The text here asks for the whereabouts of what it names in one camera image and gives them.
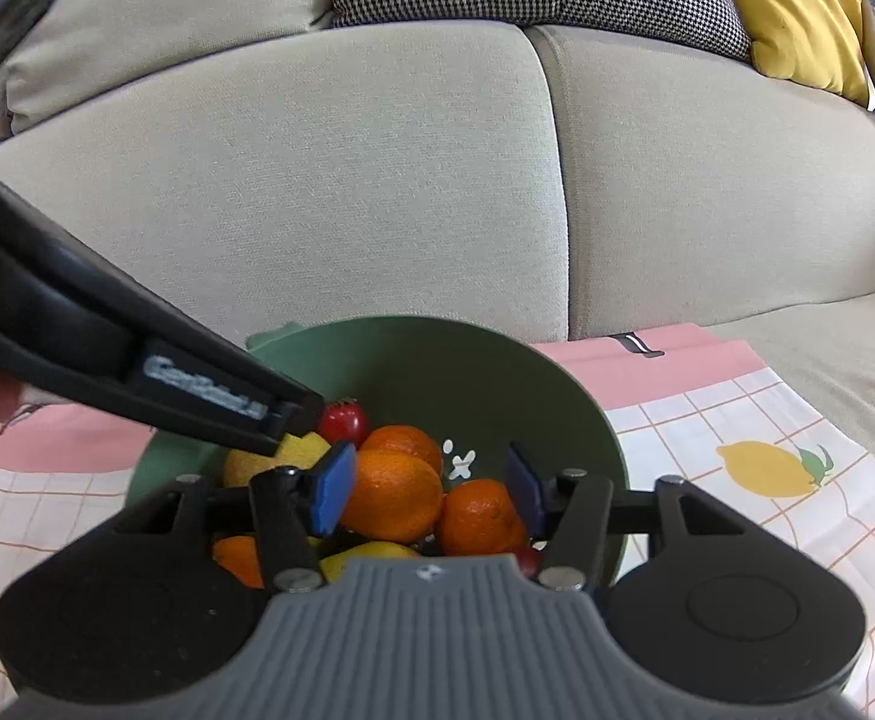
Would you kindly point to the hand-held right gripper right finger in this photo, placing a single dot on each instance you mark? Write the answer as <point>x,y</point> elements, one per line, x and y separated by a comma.
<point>524,487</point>

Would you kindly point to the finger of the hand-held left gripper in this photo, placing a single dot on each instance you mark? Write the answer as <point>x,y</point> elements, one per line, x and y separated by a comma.
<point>299,414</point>
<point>182,424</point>

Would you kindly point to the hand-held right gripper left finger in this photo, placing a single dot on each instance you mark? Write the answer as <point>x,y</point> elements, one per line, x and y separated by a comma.
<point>332,487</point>

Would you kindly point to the large yellow lemon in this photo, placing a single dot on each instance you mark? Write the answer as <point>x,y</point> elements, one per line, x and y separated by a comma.
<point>304,452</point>

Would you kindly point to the orange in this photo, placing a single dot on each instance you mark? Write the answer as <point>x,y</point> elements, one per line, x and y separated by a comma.
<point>239,561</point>
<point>482,517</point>
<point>396,495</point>
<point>411,441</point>

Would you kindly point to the small yellow lemon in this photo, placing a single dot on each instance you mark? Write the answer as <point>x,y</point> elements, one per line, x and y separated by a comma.
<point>366,553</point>

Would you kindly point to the green bowl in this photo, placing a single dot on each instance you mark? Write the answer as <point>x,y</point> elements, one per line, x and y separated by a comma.
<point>445,375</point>

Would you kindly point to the pink checked printed cloth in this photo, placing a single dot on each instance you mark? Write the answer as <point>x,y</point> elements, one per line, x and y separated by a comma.
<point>707,420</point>

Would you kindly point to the beige sofa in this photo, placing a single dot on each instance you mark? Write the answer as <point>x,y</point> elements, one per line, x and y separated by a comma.
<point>332,202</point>

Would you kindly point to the yellow cushion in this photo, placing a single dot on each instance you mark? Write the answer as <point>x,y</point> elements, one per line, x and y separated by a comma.
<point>797,7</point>

